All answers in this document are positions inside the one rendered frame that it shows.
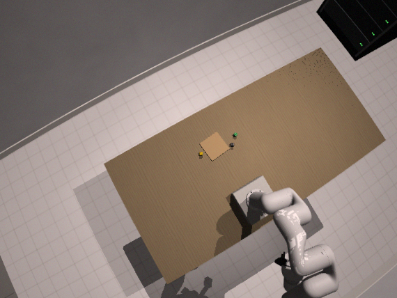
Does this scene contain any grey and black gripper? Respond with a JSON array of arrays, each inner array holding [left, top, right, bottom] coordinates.
[[274, 251, 303, 283]]

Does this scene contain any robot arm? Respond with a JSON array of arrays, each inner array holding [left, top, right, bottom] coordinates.
[[246, 188, 339, 298]]

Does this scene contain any tan square mat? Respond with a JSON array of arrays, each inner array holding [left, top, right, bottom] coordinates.
[[199, 132, 230, 161]]

